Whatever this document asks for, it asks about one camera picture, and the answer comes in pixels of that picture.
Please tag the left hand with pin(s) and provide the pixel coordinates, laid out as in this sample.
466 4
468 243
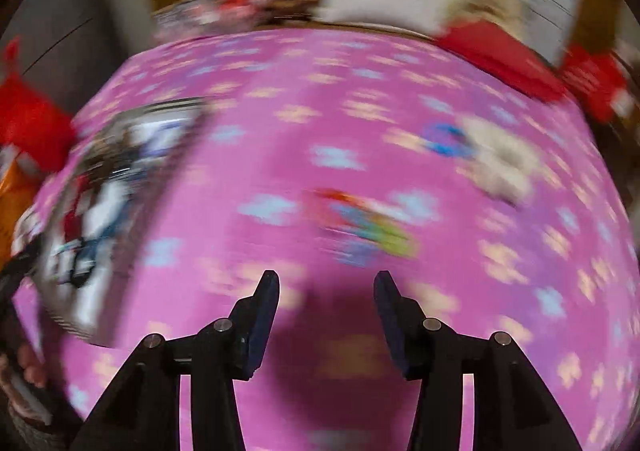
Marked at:
33 374

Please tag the pink floral bed sheet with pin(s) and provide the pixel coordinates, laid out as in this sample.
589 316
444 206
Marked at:
329 156

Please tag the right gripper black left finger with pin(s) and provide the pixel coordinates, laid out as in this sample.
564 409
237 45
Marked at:
139 410

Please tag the red satin bow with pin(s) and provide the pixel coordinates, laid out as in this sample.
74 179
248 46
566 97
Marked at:
73 220

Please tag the red shopping bag right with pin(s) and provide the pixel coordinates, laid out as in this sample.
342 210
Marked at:
599 81

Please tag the clear plastic bag pile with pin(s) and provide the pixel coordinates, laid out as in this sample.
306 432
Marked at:
196 18

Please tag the cream fluffy scrunchie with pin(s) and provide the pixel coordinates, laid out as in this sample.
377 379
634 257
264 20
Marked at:
502 164

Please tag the striped white tray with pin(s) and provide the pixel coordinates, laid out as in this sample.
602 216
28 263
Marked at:
166 132

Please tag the blue striped strap watch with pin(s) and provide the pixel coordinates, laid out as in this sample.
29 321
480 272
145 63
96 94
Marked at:
85 252

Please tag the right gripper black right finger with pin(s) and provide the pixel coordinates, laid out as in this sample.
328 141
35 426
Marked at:
513 408

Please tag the orange plastic basket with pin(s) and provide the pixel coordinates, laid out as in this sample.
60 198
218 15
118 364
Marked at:
18 191

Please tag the red ruffled cushion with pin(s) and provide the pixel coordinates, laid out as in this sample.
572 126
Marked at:
493 50

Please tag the grey refrigerator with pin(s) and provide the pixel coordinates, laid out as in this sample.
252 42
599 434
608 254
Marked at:
70 48

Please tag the red gift bag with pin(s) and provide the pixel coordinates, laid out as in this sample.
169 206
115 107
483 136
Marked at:
31 122

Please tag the leopard print bow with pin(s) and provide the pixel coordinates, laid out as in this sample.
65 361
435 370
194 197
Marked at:
112 155

